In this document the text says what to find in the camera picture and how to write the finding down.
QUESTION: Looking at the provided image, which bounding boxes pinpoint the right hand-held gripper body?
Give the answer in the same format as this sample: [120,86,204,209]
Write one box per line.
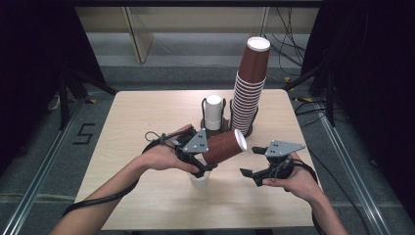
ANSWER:
[264,140,306,180]

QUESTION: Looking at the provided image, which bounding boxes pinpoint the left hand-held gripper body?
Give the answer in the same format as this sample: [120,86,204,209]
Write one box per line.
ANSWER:
[175,127,209,161]

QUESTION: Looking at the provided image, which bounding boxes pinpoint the white paper cup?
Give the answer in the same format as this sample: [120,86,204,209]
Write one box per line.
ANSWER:
[188,158,211,189]

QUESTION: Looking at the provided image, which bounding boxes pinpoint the dark brown double cup holder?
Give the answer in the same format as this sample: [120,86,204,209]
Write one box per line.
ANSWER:
[200,97,259,139]

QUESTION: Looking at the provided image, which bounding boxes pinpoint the brown paper cup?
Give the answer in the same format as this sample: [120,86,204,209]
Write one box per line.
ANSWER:
[202,128,249,165]

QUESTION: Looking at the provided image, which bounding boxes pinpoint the stack of white paper cups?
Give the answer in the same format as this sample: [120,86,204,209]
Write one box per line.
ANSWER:
[205,94,224,132]

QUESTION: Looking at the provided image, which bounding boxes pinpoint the stack of brown paper cups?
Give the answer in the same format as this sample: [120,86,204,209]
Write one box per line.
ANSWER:
[229,36,272,137]

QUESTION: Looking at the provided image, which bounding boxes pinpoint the person's left hand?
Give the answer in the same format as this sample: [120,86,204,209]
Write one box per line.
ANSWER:
[139,123,201,174]

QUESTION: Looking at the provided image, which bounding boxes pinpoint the person's right hand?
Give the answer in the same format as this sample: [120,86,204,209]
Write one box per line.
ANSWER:
[262,152,323,204]

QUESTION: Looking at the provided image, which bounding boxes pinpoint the black metal stand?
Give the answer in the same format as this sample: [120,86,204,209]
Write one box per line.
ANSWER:
[282,60,338,128]
[58,65,119,131]

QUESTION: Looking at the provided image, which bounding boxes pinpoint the beige furniture panel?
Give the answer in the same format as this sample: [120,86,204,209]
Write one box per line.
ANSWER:
[121,7,155,65]

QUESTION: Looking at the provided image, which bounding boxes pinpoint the black curtain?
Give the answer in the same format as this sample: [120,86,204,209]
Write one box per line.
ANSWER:
[0,0,106,177]
[300,0,415,226]

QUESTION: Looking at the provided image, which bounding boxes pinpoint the black floor cable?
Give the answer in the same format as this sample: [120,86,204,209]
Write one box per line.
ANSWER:
[294,100,375,235]

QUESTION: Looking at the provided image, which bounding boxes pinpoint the metal floor rail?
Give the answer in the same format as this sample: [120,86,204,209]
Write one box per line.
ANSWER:
[317,101,390,235]
[0,97,86,235]

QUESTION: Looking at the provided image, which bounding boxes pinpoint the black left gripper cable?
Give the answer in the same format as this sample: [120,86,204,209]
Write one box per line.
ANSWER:
[62,129,194,218]

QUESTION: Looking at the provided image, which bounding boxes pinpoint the black hanging cables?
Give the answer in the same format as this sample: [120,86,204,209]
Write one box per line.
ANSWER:
[268,7,315,77]

